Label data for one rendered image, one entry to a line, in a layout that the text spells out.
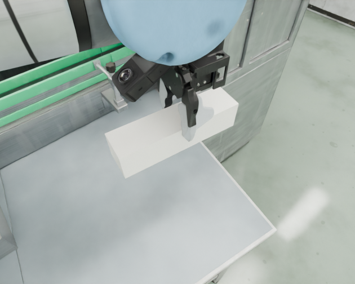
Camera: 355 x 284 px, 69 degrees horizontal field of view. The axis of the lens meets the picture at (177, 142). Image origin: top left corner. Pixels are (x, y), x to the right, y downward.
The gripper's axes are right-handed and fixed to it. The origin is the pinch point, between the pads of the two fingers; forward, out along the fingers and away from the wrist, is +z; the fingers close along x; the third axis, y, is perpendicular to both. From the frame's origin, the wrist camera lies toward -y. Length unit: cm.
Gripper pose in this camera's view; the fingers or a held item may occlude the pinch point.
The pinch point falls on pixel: (175, 125)
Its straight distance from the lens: 47.3
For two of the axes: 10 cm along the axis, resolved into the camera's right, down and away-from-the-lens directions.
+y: 8.5, -4.1, 3.2
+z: 0.0, 6.2, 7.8
